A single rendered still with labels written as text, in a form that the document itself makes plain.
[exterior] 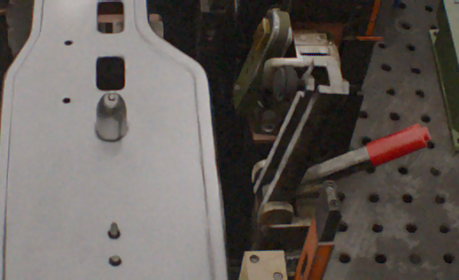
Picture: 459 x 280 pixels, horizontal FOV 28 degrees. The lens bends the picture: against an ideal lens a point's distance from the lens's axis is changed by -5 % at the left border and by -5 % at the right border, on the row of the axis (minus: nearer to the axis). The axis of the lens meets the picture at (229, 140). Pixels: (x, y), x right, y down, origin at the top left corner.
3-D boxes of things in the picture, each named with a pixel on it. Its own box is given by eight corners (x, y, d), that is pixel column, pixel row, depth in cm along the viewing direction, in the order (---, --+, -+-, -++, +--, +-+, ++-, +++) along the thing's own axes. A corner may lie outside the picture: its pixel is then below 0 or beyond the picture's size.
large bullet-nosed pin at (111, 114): (96, 126, 99) (95, 83, 94) (126, 126, 99) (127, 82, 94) (96, 151, 97) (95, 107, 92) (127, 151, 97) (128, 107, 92)
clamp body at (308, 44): (212, 218, 128) (243, 11, 99) (298, 216, 130) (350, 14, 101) (218, 277, 122) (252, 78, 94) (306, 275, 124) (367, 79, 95)
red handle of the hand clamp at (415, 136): (256, 170, 87) (419, 107, 82) (267, 182, 89) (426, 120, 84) (261, 209, 84) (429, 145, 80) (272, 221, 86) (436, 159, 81)
